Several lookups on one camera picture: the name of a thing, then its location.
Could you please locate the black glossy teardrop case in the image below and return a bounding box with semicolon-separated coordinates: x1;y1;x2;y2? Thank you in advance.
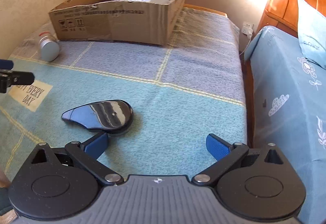
61;100;134;135

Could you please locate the clear jar of yellow capsules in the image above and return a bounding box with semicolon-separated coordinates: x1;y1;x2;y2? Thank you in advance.
39;31;60;62

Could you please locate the grey green plaid blanket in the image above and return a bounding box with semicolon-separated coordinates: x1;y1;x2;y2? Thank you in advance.
1;8;247;179

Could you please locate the blue floral bed sheet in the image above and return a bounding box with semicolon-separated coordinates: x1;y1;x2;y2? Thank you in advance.
244;26;325;223

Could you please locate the brown cardboard box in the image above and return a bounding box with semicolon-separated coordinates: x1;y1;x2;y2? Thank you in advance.
49;0;185;45

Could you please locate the light blue pillow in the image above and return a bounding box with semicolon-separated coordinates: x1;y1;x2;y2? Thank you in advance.
297;0;326;69

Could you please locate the white charger cable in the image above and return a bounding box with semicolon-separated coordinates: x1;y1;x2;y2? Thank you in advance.
239;35;253;56

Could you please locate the white wall charger plug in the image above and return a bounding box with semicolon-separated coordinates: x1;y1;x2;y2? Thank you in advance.
241;21;254;39

